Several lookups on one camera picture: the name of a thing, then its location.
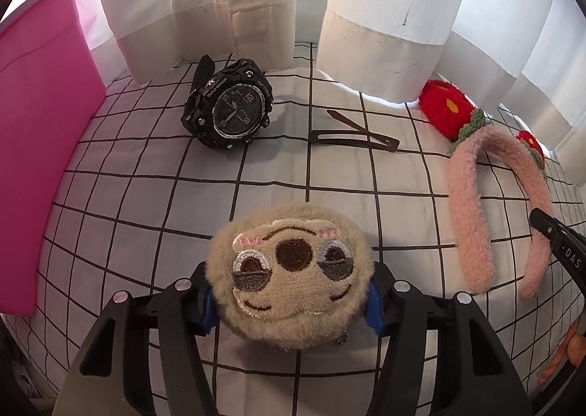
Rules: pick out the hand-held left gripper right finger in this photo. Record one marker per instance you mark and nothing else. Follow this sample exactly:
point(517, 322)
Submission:
point(376, 310)

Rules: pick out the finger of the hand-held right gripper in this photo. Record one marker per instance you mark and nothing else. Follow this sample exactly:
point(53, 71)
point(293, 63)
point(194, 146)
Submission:
point(563, 246)

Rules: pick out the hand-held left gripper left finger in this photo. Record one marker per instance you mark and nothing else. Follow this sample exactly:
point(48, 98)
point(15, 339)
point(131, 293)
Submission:
point(208, 315)

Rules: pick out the pink plastic bin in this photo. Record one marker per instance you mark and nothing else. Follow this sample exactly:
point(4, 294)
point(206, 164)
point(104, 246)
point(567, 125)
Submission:
point(41, 146)

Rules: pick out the person's right hand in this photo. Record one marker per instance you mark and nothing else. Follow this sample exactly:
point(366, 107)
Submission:
point(565, 352)

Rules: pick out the pink fluffy strawberry headband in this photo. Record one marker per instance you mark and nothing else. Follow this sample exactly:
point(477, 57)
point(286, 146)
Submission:
point(467, 214)

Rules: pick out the white black-grid tablecloth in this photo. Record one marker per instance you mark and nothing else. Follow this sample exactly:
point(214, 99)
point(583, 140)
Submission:
point(137, 196)

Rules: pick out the brown snap hair clip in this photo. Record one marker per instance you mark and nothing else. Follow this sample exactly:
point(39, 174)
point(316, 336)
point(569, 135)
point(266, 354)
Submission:
point(348, 140)

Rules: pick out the black wrist watch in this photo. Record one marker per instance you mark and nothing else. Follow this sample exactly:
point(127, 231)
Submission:
point(233, 109)

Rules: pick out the white curtain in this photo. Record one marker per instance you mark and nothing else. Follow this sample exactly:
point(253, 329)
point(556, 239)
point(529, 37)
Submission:
point(389, 8)

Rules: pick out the cream curtain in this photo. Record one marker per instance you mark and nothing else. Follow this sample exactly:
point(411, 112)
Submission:
point(183, 8)

